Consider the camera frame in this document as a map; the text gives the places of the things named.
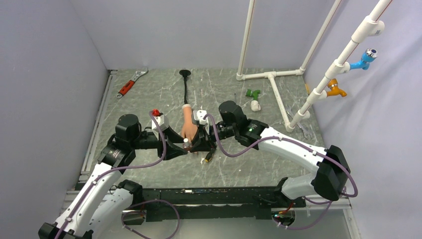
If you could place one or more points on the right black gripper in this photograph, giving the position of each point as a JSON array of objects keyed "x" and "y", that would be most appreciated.
[{"x": 202, "y": 141}]

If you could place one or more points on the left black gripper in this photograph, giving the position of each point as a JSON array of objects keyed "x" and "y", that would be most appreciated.
[{"x": 172, "y": 150}]

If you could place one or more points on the glitter nail polish bottle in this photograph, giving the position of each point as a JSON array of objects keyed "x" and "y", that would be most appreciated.
[{"x": 187, "y": 144}]

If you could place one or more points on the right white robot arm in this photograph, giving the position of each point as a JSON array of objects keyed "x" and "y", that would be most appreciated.
[{"x": 328, "y": 170}]

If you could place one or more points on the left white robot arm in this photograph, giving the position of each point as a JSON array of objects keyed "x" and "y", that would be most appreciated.
[{"x": 93, "y": 209}]

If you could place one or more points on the mannequin practice hand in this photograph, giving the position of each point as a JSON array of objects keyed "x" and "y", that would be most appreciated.
[{"x": 189, "y": 129}]

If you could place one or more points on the near black yellow screwdriver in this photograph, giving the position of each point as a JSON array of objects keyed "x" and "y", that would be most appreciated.
[{"x": 209, "y": 155}]

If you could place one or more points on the green valve pvc fitting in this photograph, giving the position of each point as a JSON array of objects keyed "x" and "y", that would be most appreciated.
[{"x": 254, "y": 94}]

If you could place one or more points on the black hand stand stem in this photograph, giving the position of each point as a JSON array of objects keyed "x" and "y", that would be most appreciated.
[{"x": 185, "y": 74}]

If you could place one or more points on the red adjustable wrench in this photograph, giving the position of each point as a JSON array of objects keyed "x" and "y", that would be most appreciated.
[{"x": 126, "y": 88}]

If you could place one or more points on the silver open-end wrench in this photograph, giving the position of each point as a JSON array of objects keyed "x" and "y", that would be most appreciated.
[{"x": 307, "y": 134}]

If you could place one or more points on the orange faucet valve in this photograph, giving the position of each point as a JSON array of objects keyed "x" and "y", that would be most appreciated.
[{"x": 334, "y": 89}]

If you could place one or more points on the blue faucet valve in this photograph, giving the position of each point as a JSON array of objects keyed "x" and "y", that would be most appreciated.
[{"x": 367, "y": 57}]

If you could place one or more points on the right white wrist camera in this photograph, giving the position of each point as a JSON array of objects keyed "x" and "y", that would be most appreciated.
[{"x": 199, "y": 117}]

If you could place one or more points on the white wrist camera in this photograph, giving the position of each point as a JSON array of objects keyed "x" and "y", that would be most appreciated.
[
  {"x": 161, "y": 119},
  {"x": 199, "y": 117}
]

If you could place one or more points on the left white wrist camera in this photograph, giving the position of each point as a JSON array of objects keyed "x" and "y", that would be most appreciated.
[{"x": 161, "y": 119}]

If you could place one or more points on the black base frame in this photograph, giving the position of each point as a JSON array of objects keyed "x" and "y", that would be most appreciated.
[{"x": 158, "y": 204}]

